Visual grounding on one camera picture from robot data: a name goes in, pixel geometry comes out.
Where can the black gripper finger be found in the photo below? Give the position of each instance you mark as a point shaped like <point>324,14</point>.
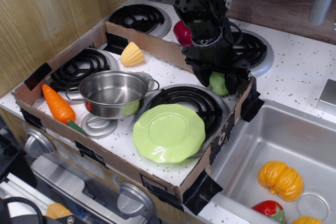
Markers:
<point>235,83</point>
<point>203,73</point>

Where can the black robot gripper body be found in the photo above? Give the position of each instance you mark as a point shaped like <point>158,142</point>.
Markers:
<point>218,54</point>

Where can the light green toy broccoli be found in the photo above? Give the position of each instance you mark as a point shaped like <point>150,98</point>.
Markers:
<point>218,84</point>

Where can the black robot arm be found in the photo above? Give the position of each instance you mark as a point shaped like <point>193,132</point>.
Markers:
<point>205,18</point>

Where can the stainless steel pot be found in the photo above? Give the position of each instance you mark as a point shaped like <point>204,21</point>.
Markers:
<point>114,94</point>

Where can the dark red toy pepper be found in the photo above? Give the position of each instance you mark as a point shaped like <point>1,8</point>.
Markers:
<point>182,34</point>

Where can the black front right burner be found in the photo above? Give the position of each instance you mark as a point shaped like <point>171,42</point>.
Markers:
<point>208,107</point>

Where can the black burner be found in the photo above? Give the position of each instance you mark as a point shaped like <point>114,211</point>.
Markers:
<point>140,17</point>
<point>208,107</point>
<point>84,64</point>
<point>249,47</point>

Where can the black back right burner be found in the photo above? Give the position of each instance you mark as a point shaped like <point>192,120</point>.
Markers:
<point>249,47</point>

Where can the silver sink basin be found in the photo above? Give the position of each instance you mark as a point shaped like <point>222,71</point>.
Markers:
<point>276,133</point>

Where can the light green plate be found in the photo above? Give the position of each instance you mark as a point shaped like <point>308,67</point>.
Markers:
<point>169,133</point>

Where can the yellow toy corn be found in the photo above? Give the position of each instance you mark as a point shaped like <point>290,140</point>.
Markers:
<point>132,55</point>

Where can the black back left burner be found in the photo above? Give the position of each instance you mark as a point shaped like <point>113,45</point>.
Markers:
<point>140,17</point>

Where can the silver faucet base block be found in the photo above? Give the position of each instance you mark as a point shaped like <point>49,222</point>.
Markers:
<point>326,102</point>

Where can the brown cardboard fence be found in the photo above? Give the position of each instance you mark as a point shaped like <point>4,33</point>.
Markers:
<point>180,187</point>

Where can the orange toy pumpkin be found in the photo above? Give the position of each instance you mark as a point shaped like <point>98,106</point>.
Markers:
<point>282,180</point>

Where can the silver faucet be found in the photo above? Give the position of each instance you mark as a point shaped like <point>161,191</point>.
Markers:
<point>319,11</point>

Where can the black front left burner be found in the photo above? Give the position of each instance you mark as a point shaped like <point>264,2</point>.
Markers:
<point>84,64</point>

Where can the silver right stove knob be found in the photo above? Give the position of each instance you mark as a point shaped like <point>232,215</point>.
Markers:
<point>133,202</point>

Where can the silver stove knob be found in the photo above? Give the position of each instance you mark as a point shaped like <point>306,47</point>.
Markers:
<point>37,144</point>
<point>133,202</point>

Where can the orange toy carrot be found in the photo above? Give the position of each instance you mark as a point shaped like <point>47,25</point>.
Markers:
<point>60,109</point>

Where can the yellow toy fruit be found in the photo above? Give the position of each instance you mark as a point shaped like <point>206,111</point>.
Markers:
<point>307,220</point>

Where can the silver left stove knob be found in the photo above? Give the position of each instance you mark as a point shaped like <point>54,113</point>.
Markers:
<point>37,144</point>

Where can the orange toy bottom left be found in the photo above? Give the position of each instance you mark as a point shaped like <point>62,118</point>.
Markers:
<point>56,211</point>

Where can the silver oven door handle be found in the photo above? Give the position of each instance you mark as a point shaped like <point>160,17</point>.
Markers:
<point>91,196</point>

